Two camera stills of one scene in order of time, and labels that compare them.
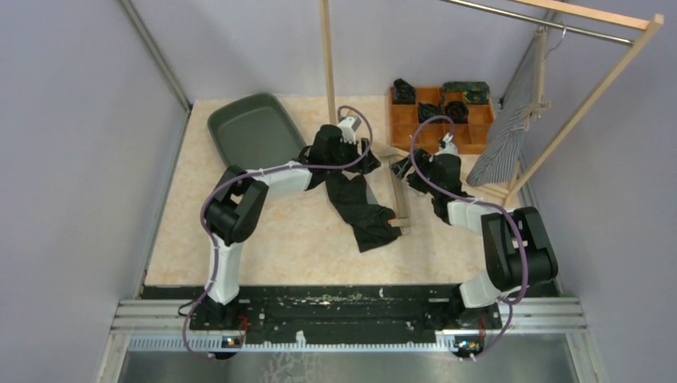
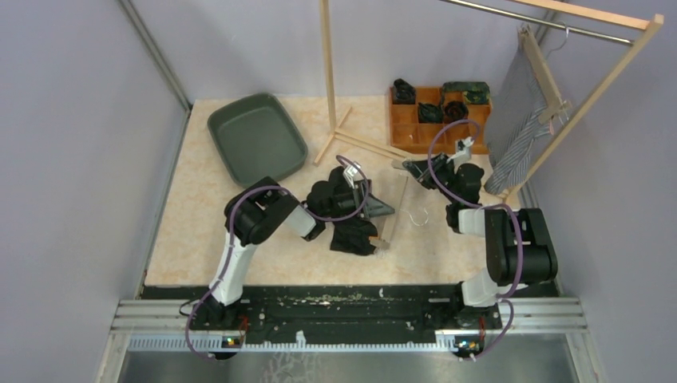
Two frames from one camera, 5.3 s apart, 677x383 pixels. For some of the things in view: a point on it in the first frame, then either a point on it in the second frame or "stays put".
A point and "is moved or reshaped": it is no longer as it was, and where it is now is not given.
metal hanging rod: x=539 y=23 stays put
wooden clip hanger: x=401 y=196 is moved or reshaped
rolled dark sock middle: x=428 y=110 stays put
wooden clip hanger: x=541 y=54 is moved or reshaped
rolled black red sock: x=457 y=112 stays put
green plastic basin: x=254 y=132 stays put
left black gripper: x=365 y=164 -> x=366 y=204
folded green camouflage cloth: x=475 y=92 stays put
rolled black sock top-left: x=403 y=92 stays put
